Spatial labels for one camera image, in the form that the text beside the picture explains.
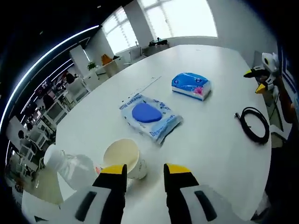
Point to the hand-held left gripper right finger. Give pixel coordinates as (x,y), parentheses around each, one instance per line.
(184,200)

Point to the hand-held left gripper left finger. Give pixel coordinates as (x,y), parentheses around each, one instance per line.
(109,198)

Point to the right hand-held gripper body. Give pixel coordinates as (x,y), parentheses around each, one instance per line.
(271,63)

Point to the clear water bottle tabletop item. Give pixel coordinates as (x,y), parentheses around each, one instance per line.
(74,165)

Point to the paper cup tabletop item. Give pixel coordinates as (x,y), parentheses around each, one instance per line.
(121,151)

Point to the blue tissue pack tabletop item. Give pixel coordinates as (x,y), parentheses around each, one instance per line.
(189,85)

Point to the blue wipes pack tabletop item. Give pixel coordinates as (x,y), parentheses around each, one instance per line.
(144,113)

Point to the white worn device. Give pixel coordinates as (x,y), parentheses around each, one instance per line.
(278,131)

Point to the large bright window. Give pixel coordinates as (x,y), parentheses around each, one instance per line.
(182,18)

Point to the dark bag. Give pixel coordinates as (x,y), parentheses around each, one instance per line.
(158,42)

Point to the white office chair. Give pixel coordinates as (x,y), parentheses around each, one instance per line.
(78,89)
(57,112)

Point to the white low cabinet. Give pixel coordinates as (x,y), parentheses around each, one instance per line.
(114,66)

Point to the potted green plant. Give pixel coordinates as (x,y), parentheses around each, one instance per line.
(91,65)

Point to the orange bag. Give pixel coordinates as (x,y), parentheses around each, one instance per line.
(106,59)

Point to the window with blinds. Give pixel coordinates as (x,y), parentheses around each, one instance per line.
(120,28)

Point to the curved ceiling light strip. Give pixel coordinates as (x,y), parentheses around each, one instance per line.
(46,54)

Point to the grey wall panel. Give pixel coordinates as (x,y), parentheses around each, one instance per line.
(257,58)

